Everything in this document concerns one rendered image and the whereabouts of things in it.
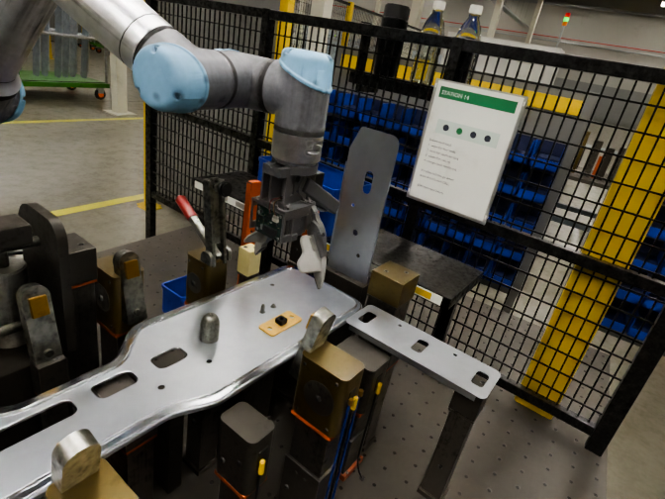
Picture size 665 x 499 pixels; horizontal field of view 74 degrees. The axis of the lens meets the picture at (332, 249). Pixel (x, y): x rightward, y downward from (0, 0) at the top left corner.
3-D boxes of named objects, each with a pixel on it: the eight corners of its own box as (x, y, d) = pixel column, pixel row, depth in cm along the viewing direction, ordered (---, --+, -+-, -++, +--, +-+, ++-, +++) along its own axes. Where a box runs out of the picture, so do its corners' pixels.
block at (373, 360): (354, 493, 87) (386, 382, 75) (308, 456, 92) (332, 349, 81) (373, 470, 92) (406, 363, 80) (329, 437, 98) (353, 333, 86)
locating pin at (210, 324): (207, 353, 73) (209, 321, 70) (195, 345, 75) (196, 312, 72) (222, 346, 75) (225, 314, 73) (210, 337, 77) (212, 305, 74)
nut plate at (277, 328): (272, 337, 77) (273, 332, 77) (256, 327, 79) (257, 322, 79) (303, 320, 84) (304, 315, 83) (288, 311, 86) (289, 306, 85)
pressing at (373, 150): (364, 285, 101) (400, 138, 87) (326, 265, 106) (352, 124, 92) (366, 284, 101) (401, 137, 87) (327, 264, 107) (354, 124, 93)
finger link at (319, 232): (306, 262, 72) (288, 212, 72) (313, 259, 73) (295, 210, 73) (327, 256, 69) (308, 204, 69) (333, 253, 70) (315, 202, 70)
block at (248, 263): (236, 386, 106) (249, 251, 91) (226, 379, 108) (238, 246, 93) (246, 379, 109) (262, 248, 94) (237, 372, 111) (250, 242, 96)
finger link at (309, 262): (300, 298, 69) (280, 243, 69) (323, 286, 74) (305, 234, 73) (314, 295, 67) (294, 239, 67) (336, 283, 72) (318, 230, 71)
